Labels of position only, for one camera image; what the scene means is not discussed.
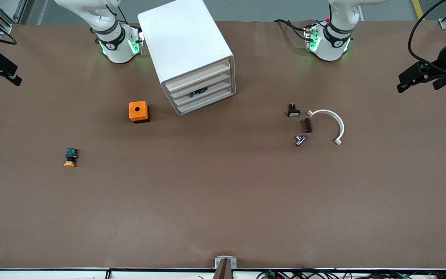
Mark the orange black button box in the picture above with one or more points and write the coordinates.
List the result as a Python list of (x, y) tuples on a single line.
[(133, 114)]

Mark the yellow mushroom push button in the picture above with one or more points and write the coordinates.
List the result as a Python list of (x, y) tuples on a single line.
[(70, 157)]

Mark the white curved plastic bracket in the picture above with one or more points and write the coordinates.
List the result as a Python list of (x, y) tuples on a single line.
[(339, 124)]

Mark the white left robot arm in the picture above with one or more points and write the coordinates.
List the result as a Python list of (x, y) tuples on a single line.
[(329, 46)]

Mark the green black component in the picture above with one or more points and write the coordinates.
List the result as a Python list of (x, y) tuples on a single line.
[(198, 92)]

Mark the black white square push button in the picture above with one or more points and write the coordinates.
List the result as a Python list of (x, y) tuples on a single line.
[(293, 112)]

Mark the white table edge rail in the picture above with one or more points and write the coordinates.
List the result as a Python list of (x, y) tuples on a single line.
[(33, 274)]

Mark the white drawer cabinet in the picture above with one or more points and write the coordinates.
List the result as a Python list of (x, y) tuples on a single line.
[(180, 35)]

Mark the grey metal camera mount bracket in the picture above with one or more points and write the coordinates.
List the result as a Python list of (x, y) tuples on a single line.
[(225, 263)]

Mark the brown terminal block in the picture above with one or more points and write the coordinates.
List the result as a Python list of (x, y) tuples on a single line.
[(307, 125)]

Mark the white plastic drawer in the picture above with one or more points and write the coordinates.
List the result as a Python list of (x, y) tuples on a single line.
[(219, 85), (207, 80), (207, 99), (207, 70)]

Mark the silver key switch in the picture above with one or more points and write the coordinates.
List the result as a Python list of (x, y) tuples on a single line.
[(300, 140)]

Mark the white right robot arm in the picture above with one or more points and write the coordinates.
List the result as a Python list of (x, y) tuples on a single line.
[(116, 46)]

